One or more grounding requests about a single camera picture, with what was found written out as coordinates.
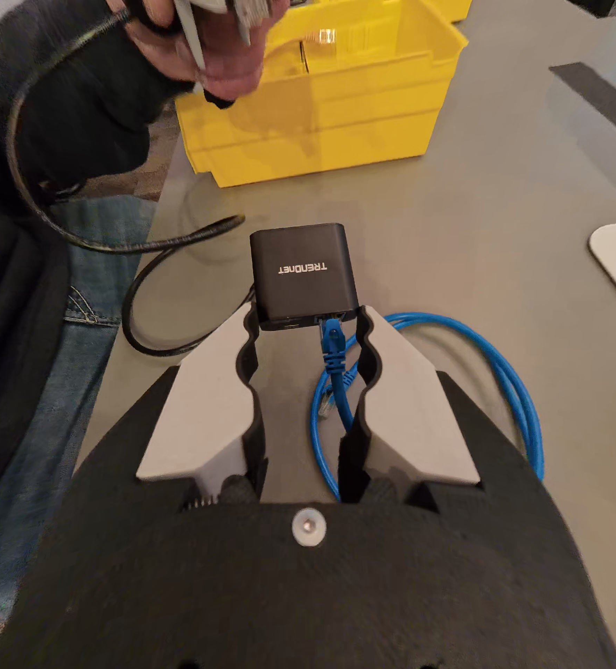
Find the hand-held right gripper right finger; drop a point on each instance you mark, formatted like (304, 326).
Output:
(417, 423)

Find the black network switch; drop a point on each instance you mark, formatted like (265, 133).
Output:
(303, 245)

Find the person's left hand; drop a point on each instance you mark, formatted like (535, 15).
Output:
(229, 68)

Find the person's left forearm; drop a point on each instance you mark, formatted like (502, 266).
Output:
(78, 104)

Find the wide shallow yellow bin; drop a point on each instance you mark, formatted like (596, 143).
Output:
(457, 8)

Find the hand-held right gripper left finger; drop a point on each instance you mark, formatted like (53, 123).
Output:
(198, 418)

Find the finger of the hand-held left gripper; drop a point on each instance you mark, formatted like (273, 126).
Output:
(243, 31)
(190, 31)

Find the small yellow bin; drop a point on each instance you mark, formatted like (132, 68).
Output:
(313, 130)

